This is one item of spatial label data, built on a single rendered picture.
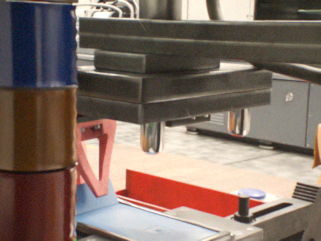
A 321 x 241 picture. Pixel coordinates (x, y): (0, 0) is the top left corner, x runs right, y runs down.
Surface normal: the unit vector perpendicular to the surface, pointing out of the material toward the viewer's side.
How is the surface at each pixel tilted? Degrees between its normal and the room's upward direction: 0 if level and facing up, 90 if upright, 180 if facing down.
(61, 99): 76
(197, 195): 90
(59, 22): 104
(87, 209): 60
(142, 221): 0
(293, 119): 90
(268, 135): 90
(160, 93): 90
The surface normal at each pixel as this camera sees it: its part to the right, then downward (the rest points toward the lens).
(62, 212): 0.76, 0.36
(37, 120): 0.24, 0.39
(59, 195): 0.69, -0.11
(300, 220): 0.75, 0.12
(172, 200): -0.66, 0.11
